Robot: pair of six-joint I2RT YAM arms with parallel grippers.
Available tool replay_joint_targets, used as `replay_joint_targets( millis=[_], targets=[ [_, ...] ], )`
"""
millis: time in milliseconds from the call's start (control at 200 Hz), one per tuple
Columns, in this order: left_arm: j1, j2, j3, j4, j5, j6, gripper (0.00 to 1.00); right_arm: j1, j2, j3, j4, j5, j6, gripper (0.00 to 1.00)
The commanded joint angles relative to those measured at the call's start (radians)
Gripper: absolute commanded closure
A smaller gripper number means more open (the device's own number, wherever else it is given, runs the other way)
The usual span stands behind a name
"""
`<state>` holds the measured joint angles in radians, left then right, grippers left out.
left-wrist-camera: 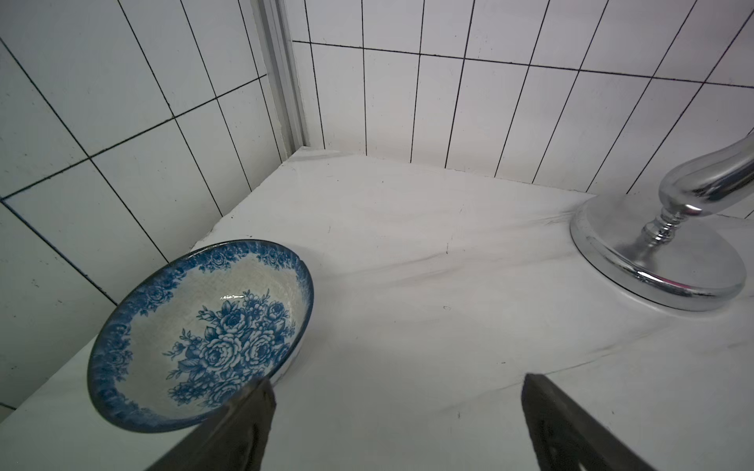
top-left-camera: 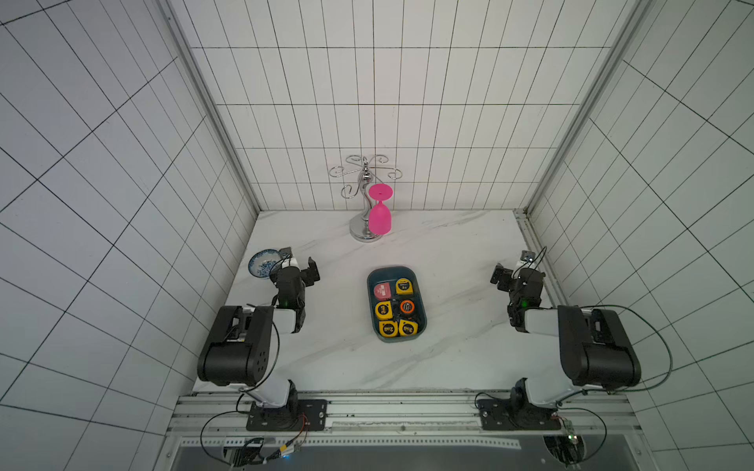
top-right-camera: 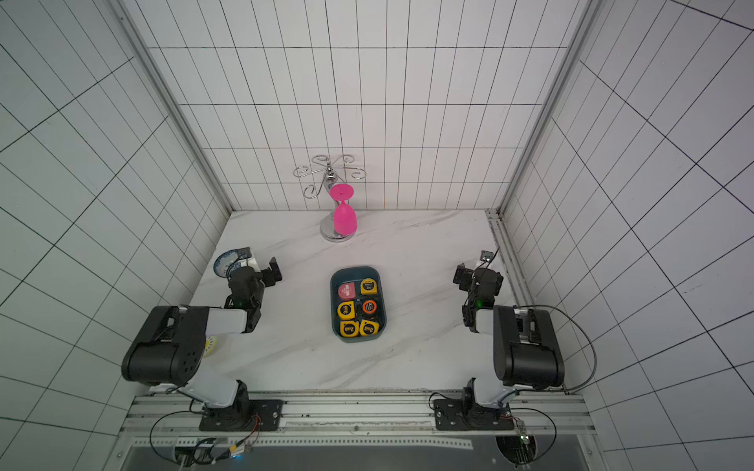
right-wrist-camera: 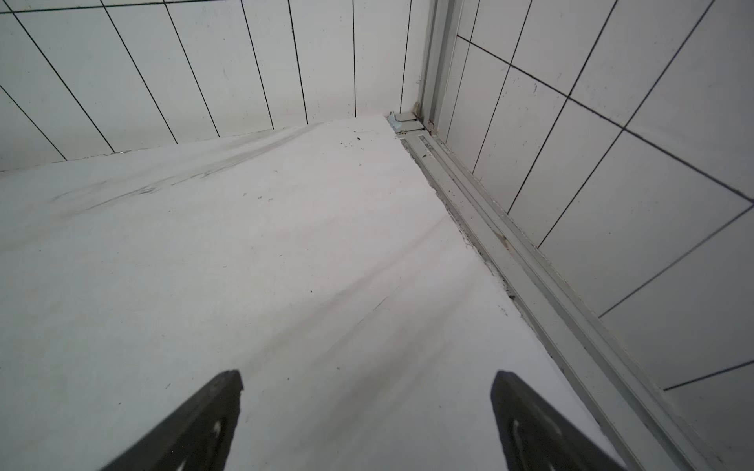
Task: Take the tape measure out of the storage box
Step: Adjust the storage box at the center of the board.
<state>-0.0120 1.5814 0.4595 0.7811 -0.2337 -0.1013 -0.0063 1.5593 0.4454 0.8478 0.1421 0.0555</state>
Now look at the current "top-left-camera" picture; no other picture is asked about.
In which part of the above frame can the blue white patterned bowl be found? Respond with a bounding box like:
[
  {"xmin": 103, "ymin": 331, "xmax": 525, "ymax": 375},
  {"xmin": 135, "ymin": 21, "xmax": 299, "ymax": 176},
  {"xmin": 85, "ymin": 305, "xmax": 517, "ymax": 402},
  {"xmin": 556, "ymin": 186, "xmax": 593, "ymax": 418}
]
[{"xmin": 247, "ymin": 248, "xmax": 283, "ymax": 279}]

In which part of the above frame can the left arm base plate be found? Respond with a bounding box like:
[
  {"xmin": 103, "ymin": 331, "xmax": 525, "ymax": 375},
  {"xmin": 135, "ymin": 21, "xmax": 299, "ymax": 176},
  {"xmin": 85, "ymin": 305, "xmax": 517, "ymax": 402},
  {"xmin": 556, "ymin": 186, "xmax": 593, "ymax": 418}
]
[{"xmin": 245, "ymin": 400, "xmax": 329, "ymax": 432}]

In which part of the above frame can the silver glass holder stand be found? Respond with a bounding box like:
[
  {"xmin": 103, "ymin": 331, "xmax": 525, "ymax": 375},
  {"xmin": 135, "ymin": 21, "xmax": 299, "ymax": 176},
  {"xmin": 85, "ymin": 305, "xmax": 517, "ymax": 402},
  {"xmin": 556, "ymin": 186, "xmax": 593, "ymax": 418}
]
[{"xmin": 328, "ymin": 154, "xmax": 403, "ymax": 243}]

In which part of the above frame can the left electronics board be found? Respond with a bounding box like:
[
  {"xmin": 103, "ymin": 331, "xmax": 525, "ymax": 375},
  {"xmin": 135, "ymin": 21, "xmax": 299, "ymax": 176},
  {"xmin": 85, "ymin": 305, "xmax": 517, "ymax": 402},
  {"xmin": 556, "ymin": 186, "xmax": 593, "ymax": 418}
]
[{"xmin": 225, "ymin": 438, "xmax": 300, "ymax": 468}]

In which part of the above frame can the right electronics board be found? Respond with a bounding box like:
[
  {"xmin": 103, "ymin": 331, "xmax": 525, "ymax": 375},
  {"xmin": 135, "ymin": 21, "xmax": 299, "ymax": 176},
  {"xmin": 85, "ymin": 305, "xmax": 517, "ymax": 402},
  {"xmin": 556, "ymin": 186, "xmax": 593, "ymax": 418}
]
[{"xmin": 555, "ymin": 415, "xmax": 584, "ymax": 466}]

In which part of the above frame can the electronics board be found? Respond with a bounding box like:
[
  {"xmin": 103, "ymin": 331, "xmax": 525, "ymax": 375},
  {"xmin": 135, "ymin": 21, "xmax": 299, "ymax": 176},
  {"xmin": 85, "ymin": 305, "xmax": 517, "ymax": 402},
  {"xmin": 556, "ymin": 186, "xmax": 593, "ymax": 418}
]
[
  {"xmin": 555, "ymin": 415, "xmax": 584, "ymax": 466},
  {"xmin": 225, "ymin": 438, "xmax": 300, "ymax": 468}
]

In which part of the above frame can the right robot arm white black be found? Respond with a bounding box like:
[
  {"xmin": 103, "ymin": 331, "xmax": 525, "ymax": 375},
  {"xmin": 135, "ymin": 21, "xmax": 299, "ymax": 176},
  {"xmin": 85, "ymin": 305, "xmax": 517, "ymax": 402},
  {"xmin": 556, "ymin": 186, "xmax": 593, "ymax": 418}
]
[{"xmin": 490, "ymin": 264, "xmax": 641, "ymax": 429}]

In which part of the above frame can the pink plastic wine glass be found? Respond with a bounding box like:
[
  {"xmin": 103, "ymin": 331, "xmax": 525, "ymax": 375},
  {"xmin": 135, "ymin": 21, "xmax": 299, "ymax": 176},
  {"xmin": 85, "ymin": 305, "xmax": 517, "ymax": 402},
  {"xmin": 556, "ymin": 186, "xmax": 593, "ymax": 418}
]
[{"xmin": 368, "ymin": 184, "xmax": 394, "ymax": 236}]

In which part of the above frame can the pink tape measure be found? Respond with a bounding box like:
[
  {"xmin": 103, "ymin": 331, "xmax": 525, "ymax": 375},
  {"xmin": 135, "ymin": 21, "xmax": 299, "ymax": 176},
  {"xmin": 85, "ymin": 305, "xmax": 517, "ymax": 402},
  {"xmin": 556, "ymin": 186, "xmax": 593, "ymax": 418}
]
[{"xmin": 373, "ymin": 283, "xmax": 393, "ymax": 301}]

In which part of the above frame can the black orange tape measure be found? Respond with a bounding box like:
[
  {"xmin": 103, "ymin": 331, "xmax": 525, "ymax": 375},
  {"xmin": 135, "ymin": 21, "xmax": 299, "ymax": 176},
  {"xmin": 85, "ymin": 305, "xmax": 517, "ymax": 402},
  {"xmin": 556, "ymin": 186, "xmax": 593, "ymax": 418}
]
[{"xmin": 400, "ymin": 299, "xmax": 416, "ymax": 317}]

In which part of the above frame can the dark teal storage box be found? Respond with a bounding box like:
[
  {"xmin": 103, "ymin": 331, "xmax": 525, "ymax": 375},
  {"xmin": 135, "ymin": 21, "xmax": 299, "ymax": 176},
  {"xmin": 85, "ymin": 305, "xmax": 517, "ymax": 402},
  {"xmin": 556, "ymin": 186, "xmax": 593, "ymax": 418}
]
[{"xmin": 366, "ymin": 266, "xmax": 428, "ymax": 343}]

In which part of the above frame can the aluminium mounting rail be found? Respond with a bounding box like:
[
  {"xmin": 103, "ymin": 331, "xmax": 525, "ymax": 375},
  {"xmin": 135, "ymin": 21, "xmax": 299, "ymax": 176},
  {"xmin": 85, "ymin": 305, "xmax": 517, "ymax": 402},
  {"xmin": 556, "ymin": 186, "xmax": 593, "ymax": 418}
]
[{"xmin": 156, "ymin": 391, "xmax": 658, "ymax": 470}]

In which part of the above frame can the left base cable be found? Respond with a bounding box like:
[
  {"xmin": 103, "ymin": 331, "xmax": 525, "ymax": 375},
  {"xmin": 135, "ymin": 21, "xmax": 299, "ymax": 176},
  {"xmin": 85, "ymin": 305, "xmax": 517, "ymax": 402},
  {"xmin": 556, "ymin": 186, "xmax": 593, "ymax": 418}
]
[{"xmin": 199, "ymin": 320, "xmax": 307, "ymax": 467}]

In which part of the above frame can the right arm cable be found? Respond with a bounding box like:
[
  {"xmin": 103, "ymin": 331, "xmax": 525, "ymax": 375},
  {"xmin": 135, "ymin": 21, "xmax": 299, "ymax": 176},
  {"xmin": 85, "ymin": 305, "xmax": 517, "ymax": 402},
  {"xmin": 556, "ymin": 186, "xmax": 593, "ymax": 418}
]
[{"xmin": 473, "ymin": 304, "xmax": 673, "ymax": 466}]

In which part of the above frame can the yellow tape measure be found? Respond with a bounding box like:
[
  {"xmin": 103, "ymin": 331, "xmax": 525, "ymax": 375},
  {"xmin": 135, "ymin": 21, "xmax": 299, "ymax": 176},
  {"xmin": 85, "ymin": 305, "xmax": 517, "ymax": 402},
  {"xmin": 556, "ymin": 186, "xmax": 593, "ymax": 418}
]
[
  {"xmin": 399, "ymin": 319, "xmax": 419, "ymax": 337},
  {"xmin": 374, "ymin": 300, "xmax": 394, "ymax": 321},
  {"xmin": 378, "ymin": 321, "xmax": 399, "ymax": 339},
  {"xmin": 395, "ymin": 278, "xmax": 414, "ymax": 296}
]

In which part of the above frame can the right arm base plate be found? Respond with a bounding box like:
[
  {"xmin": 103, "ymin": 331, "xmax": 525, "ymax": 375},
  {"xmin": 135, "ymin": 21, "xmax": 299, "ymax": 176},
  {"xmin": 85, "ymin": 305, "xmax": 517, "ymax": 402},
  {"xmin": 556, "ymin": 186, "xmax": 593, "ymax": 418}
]
[{"xmin": 476, "ymin": 398, "xmax": 562, "ymax": 432}]

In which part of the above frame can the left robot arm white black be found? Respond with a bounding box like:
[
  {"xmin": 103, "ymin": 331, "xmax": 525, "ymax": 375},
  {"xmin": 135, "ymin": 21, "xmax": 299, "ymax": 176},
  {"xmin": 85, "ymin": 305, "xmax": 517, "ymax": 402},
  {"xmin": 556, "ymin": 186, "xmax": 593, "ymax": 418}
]
[{"xmin": 196, "ymin": 258, "xmax": 320, "ymax": 431}]

